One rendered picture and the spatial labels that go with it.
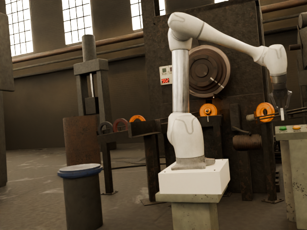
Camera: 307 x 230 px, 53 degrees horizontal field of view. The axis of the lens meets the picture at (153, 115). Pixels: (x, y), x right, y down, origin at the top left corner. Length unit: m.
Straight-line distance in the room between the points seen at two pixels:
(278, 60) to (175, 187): 0.89
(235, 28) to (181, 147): 1.64
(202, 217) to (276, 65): 0.91
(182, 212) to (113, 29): 9.17
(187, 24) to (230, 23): 1.32
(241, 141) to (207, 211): 1.08
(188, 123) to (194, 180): 0.29
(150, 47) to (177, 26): 4.11
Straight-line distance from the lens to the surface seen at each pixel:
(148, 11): 5.98
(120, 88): 10.04
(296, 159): 2.00
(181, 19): 1.71
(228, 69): 2.76
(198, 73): 2.71
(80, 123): 5.15
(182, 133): 1.58
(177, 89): 1.80
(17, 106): 12.77
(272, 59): 1.83
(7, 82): 4.42
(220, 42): 1.76
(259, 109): 2.58
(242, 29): 2.96
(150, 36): 5.84
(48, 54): 10.89
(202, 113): 2.80
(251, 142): 2.57
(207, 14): 3.06
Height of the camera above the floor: 0.74
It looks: 1 degrees up
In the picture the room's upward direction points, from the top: 5 degrees counter-clockwise
